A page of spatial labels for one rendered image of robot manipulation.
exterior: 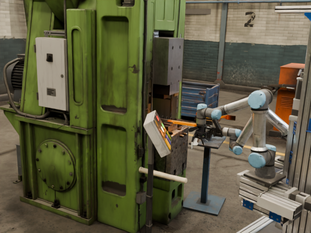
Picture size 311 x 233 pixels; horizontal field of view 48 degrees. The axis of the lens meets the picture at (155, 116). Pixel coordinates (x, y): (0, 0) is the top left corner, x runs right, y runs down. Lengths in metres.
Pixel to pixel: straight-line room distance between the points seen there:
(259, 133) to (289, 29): 8.21
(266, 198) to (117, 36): 1.73
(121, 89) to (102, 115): 0.30
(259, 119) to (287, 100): 4.06
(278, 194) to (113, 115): 1.47
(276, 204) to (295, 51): 8.26
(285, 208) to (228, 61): 8.85
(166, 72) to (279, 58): 7.80
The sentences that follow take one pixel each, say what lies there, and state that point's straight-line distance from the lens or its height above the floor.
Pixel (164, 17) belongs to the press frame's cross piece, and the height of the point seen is 1.94.
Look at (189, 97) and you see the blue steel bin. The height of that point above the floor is 0.50.
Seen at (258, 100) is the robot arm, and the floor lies 1.40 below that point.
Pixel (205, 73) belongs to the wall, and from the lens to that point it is 11.43.
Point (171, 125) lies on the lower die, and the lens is 3.23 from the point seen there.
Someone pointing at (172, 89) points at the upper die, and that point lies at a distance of 3.15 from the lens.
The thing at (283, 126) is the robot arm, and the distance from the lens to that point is 3.14.
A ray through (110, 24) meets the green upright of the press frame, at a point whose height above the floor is 1.86.
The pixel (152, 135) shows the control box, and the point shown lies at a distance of 2.54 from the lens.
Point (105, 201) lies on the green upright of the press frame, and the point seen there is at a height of 0.25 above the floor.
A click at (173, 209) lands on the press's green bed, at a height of 0.12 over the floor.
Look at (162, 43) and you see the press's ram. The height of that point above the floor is 1.72.
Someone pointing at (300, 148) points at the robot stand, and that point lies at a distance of 2.70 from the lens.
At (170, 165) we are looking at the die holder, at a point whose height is 0.63.
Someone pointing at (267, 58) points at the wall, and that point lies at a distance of 10.72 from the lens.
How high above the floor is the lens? 1.86
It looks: 15 degrees down
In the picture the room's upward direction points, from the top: 2 degrees clockwise
